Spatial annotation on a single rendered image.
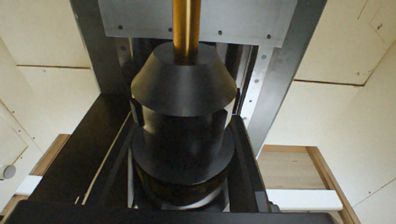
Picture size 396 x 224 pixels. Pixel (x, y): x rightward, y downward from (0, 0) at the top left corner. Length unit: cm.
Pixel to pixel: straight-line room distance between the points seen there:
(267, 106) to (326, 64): 55
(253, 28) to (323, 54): 68
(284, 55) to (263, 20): 16
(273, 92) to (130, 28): 50
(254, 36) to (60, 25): 91
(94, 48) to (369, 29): 120
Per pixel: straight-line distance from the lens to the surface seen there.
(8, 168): 109
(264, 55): 56
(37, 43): 126
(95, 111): 63
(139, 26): 52
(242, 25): 51
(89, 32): 64
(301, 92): 123
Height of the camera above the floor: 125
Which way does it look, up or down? 41 degrees up
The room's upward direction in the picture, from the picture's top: 175 degrees counter-clockwise
